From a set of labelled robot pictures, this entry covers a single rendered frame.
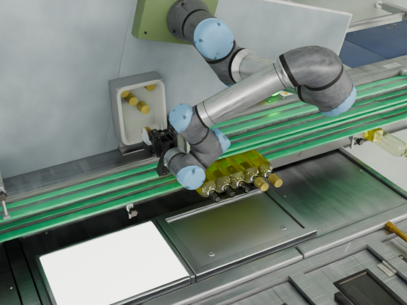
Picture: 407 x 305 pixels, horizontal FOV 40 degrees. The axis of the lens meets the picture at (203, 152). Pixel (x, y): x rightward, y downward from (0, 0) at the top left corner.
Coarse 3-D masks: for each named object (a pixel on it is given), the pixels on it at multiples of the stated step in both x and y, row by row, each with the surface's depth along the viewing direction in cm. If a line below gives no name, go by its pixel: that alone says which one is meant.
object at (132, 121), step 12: (144, 84) 190; (156, 84) 196; (120, 96) 188; (144, 96) 200; (156, 96) 200; (120, 108) 190; (132, 108) 200; (156, 108) 203; (120, 120) 192; (132, 120) 203; (144, 120) 205; (156, 120) 206; (132, 132) 203; (132, 144) 199
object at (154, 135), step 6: (168, 126) 181; (150, 132) 178; (156, 132) 178; (162, 132) 180; (168, 132) 182; (150, 138) 179; (156, 138) 177; (162, 138) 177; (168, 138) 177; (174, 138) 179; (156, 144) 177; (162, 144) 175; (168, 144) 172; (174, 144) 173; (156, 150) 178; (162, 150) 178; (156, 156) 180; (162, 156) 173
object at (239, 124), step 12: (372, 84) 233; (384, 84) 233; (396, 84) 232; (360, 96) 223; (276, 108) 215; (288, 108) 216; (300, 108) 215; (312, 108) 215; (228, 120) 208; (240, 120) 208; (252, 120) 208; (264, 120) 207; (276, 120) 208; (228, 132) 200
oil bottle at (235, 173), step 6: (216, 162) 204; (222, 162) 203; (228, 162) 203; (222, 168) 201; (228, 168) 200; (234, 168) 200; (228, 174) 197; (234, 174) 196; (240, 174) 197; (234, 180) 196; (234, 186) 197
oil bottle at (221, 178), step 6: (210, 168) 200; (216, 168) 200; (210, 174) 197; (216, 174) 196; (222, 174) 196; (216, 180) 194; (222, 180) 194; (228, 180) 194; (216, 186) 195; (222, 186) 193
